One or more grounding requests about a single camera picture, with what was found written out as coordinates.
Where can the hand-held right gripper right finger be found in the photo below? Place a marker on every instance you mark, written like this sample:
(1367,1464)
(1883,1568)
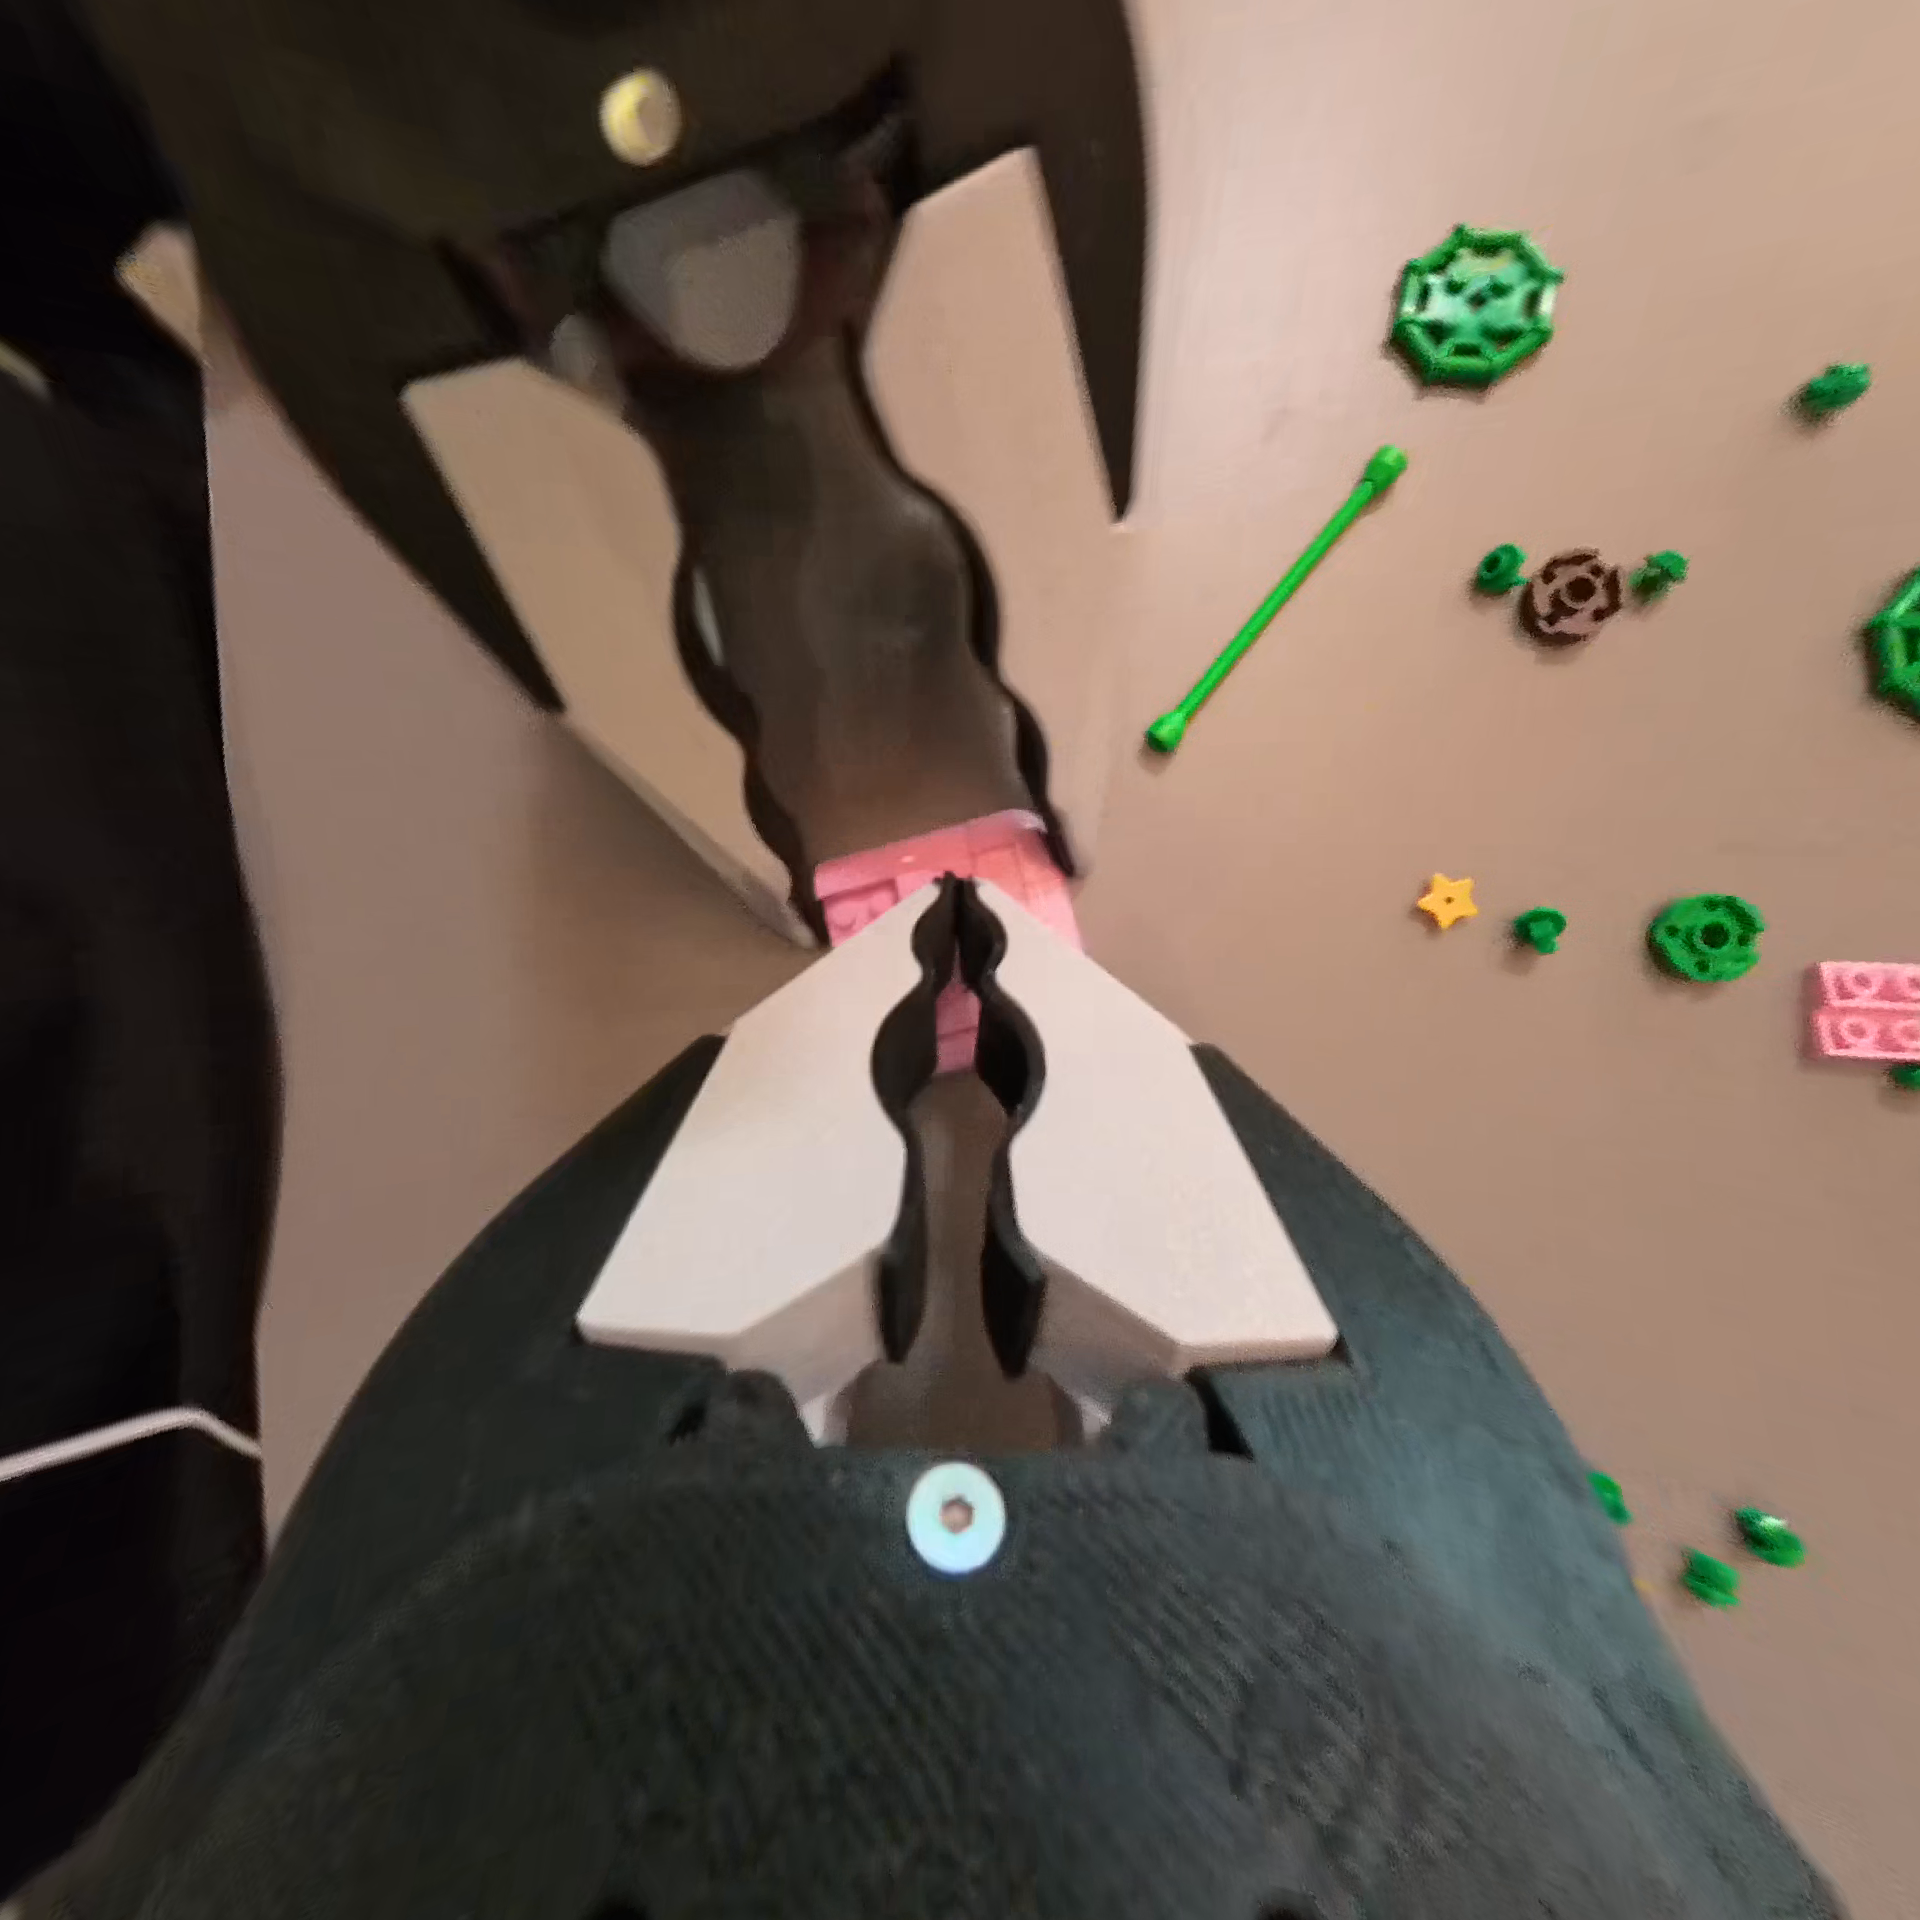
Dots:
(1170,1201)

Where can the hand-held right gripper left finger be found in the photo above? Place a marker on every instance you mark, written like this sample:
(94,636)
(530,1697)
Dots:
(750,1201)

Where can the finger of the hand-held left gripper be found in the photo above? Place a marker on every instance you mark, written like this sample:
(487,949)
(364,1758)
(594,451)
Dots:
(1019,374)
(569,523)

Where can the pink brick block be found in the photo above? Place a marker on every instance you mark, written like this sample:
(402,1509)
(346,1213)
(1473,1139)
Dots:
(868,900)

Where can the green web with round plate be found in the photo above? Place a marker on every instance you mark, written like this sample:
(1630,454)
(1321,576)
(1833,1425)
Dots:
(1478,307)

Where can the person's left hand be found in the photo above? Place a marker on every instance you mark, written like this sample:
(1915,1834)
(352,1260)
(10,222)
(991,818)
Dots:
(848,253)

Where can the green flexible rod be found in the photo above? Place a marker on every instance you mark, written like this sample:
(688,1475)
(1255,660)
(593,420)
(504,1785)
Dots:
(1276,600)

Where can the yellow star piece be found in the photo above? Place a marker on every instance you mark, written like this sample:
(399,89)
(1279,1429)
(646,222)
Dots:
(1448,900)

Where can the scattered small green clips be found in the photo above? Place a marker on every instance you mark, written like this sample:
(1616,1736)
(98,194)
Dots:
(1542,930)

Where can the green round plate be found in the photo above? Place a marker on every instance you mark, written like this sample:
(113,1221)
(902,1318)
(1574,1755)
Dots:
(1673,960)

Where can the brown round holed plate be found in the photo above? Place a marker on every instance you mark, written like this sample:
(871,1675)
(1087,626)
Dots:
(1545,622)

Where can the person's black jacket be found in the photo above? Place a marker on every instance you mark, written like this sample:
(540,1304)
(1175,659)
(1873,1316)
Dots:
(106,900)

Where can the pink two-stud plate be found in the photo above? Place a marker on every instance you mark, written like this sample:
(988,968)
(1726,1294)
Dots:
(1860,1036)

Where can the plain green web piece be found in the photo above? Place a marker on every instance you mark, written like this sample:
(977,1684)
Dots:
(1897,644)

